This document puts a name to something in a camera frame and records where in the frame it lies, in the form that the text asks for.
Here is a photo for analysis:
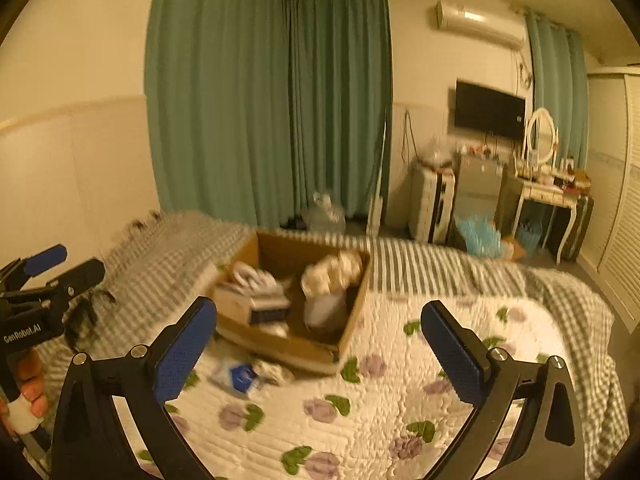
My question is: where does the white green plush slipper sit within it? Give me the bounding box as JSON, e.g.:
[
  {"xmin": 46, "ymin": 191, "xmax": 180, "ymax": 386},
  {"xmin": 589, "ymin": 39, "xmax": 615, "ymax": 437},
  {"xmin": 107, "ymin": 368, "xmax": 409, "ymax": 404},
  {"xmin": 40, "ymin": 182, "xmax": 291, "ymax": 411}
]
[{"xmin": 230, "ymin": 262, "xmax": 283, "ymax": 296}]

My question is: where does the black wall television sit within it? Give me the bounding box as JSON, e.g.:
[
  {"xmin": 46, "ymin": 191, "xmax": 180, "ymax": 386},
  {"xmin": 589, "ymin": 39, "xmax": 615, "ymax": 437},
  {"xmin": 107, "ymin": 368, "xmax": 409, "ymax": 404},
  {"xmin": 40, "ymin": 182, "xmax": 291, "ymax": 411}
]
[{"xmin": 454, "ymin": 80, "xmax": 526, "ymax": 142}]

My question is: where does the white air conditioner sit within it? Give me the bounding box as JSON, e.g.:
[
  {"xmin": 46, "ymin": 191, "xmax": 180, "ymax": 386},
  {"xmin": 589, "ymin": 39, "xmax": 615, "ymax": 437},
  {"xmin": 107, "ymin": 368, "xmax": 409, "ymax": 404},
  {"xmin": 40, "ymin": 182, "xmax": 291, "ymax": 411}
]
[{"xmin": 435, "ymin": 0, "xmax": 526, "ymax": 50}]

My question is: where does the white louvered wardrobe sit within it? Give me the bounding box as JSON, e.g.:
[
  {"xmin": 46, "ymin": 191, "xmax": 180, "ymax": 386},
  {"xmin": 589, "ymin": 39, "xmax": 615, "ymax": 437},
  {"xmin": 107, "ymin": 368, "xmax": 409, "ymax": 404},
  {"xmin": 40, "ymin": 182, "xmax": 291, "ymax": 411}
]
[{"xmin": 579, "ymin": 67, "xmax": 639, "ymax": 333}]

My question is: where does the green curtain right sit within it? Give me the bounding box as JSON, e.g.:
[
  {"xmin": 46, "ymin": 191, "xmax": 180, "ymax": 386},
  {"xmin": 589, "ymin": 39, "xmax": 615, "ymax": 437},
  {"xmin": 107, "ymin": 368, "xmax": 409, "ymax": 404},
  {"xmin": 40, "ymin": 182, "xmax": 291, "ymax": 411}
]
[{"xmin": 525, "ymin": 11, "xmax": 589, "ymax": 169}]

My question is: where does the blue white tissue pack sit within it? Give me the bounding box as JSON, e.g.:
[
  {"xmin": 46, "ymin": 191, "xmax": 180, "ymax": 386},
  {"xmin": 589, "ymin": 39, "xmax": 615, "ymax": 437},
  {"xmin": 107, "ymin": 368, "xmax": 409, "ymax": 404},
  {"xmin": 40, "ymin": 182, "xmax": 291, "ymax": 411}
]
[{"xmin": 210, "ymin": 358, "xmax": 258, "ymax": 396}]

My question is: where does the white fluffy plush toy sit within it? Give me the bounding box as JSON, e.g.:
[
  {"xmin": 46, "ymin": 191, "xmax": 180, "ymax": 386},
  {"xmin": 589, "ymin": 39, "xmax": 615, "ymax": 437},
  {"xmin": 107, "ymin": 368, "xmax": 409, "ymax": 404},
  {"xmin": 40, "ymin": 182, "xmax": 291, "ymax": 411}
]
[{"xmin": 304, "ymin": 292, "xmax": 349, "ymax": 333}]

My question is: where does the green curtain left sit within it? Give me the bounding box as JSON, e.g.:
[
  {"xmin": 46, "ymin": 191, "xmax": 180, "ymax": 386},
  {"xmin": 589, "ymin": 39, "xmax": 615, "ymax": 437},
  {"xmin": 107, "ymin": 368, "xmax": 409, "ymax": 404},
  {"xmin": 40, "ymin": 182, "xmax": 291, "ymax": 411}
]
[{"xmin": 144, "ymin": 0, "xmax": 392, "ymax": 228}]

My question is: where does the grey small fridge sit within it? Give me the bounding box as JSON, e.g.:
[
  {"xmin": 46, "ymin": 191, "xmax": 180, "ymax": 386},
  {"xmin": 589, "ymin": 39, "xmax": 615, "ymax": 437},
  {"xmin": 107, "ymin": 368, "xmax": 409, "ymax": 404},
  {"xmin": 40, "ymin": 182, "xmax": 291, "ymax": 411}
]
[{"xmin": 452, "ymin": 154, "xmax": 503, "ymax": 220}]

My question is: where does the white oval vanity mirror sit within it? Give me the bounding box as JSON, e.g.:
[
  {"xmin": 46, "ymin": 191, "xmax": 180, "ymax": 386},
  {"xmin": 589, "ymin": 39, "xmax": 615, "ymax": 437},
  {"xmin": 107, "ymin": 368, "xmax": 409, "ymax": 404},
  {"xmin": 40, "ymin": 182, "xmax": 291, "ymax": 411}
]
[{"xmin": 522, "ymin": 107, "xmax": 559, "ymax": 168}]

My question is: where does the brown cardboard box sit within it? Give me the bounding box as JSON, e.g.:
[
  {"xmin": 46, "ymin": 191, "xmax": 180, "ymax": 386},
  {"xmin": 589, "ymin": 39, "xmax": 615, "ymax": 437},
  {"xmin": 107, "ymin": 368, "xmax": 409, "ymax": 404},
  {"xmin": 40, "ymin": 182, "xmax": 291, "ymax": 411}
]
[{"xmin": 207, "ymin": 231, "xmax": 372, "ymax": 375}]

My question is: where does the green curtain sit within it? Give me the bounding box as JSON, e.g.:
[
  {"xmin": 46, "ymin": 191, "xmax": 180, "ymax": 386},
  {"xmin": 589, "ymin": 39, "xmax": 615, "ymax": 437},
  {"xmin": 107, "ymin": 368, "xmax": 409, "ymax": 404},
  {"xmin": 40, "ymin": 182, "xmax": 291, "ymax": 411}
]
[
  {"xmin": 144, "ymin": 0, "xmax": 392, "ymax": 228},
  {"xmin": 525, "ymin": 11, "xmax": 589, "ymax": 169}
]

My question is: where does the white dressing table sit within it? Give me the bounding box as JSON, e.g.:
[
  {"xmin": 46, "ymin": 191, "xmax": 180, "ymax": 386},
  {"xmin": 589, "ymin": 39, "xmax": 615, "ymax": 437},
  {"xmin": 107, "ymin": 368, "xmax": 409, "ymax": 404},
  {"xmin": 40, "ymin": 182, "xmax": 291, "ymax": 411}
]
[{"xmin": 500, "ymin": 176, "xmax": 578, "ymax": 266}]

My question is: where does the white box in carton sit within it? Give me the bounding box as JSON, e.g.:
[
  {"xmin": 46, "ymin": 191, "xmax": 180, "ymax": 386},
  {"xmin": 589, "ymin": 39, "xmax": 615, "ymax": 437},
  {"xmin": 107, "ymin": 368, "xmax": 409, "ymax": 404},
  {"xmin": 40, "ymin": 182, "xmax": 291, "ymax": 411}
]
[{"xmin": 213, "ymin": 285, "xmax": 291, "ymax": 325}]

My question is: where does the white suitcase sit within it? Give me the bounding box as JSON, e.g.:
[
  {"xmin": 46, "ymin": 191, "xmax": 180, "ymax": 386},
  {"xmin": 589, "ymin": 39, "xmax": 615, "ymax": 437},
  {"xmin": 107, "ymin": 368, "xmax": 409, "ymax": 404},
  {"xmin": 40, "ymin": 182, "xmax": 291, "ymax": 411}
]
[{"xmin": 408, "ymin": 165, "xmax": 456, "ymax": 245}]

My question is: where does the grey checked bed sheet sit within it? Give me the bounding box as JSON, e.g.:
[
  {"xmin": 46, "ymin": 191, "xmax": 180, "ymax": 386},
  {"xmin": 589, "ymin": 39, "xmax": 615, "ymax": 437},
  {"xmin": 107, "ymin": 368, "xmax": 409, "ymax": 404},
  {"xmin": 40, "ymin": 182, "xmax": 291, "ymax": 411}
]
[{"xmin": 39, "ymin": 211, "xmax": 629, "ymax": 479}]

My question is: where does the floral quilted white bedspread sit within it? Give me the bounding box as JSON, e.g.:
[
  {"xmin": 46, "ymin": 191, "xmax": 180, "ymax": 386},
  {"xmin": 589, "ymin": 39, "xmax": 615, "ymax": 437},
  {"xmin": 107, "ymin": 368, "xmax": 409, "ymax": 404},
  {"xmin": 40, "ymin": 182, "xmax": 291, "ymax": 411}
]
[{"xmin": 114, "ymin": 278, "xmax": 576, "ymax": 480}]

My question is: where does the person left hand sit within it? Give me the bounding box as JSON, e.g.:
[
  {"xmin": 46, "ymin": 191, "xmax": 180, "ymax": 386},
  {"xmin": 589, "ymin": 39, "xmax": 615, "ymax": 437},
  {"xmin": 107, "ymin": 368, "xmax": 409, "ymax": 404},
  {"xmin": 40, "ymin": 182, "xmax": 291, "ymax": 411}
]
[{"xmin": 1, "ymin": 349, "xmax": 48, "ymax": 436}]

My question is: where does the cream lace cloth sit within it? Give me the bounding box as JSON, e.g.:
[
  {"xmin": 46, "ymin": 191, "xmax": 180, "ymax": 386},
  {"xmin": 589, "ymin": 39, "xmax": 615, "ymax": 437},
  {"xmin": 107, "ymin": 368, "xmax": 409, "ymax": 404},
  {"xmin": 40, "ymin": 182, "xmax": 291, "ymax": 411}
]
[{"xmin": 300, "ymin": 250, "xmax": 363, "ymax": 299}]

